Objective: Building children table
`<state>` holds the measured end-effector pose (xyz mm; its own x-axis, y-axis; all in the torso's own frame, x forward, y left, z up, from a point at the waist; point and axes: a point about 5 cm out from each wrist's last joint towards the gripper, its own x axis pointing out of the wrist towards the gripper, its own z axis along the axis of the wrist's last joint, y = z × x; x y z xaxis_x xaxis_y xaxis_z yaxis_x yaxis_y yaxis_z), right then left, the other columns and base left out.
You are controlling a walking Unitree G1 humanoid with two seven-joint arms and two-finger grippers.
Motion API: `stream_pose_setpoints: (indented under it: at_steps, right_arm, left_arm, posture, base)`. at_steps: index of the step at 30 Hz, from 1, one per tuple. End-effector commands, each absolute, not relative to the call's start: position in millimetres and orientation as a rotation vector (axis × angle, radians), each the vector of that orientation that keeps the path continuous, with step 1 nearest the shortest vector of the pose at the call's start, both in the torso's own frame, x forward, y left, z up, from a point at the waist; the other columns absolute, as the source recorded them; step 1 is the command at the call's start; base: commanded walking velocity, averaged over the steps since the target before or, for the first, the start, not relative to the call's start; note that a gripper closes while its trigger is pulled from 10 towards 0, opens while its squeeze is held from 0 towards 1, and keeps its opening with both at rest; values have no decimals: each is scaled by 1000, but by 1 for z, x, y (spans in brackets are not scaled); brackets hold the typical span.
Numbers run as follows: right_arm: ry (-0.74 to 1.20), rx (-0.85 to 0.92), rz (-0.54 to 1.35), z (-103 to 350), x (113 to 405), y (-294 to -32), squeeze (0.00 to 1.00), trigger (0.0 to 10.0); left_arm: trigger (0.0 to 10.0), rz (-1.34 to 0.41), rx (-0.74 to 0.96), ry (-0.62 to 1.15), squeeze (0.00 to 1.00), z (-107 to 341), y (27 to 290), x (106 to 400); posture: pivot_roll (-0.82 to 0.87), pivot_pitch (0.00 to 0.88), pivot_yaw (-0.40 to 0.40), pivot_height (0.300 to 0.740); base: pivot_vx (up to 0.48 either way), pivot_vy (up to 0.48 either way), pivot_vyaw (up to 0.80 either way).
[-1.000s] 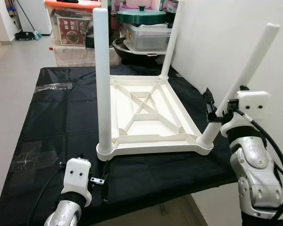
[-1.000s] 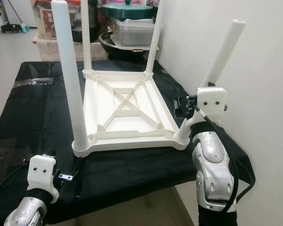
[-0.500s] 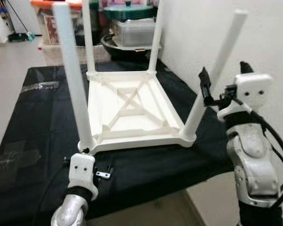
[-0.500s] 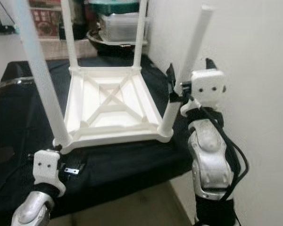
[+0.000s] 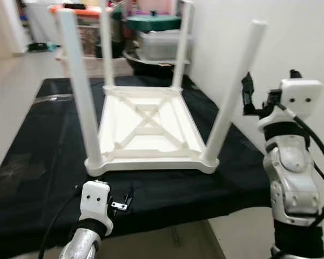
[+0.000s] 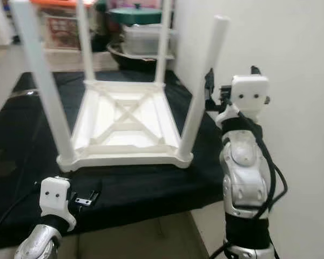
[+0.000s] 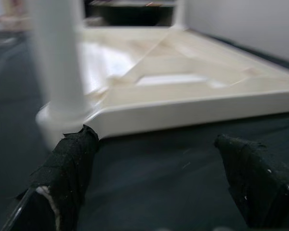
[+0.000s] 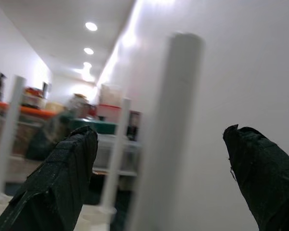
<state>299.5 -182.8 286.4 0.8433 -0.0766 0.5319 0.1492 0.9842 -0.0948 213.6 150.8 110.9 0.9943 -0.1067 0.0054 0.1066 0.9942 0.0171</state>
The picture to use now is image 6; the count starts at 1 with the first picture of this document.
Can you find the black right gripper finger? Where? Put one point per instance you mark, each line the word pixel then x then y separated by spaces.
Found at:
pixel 255 70
pixel 209 86

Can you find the white plastic children table top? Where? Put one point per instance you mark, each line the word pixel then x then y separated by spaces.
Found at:
pixel 124 141

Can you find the black pole mop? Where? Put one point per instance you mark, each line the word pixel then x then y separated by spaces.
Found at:
pixel 16 39

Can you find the clear tape strip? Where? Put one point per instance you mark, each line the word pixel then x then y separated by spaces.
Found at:
pixel 26 93

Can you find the clear lidded plastic container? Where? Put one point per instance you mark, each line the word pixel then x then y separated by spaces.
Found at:
pixel 143 40

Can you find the black round basin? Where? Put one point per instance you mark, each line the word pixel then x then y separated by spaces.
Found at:
pixel 129 63

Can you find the black tablecloth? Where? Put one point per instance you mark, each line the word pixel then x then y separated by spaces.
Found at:
pixel 21 140

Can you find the dark green pot lid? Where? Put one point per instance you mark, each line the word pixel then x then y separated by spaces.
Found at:
pixel 135 16

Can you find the beige low bench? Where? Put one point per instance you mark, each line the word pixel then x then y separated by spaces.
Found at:
pixel 108 60

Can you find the clear storage box orange lid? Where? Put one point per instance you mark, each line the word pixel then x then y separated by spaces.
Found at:
pixel 62 27

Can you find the dark shiny plastic bag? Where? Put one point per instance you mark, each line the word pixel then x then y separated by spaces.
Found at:
pixel 102 27

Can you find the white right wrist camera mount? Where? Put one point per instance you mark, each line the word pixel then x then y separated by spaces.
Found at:
pixel 251 94

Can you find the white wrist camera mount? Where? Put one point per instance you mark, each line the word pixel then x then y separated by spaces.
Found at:
pixel 55 197
pixel 251 94

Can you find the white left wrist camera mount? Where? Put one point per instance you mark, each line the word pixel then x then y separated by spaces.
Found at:
pixel 55 197

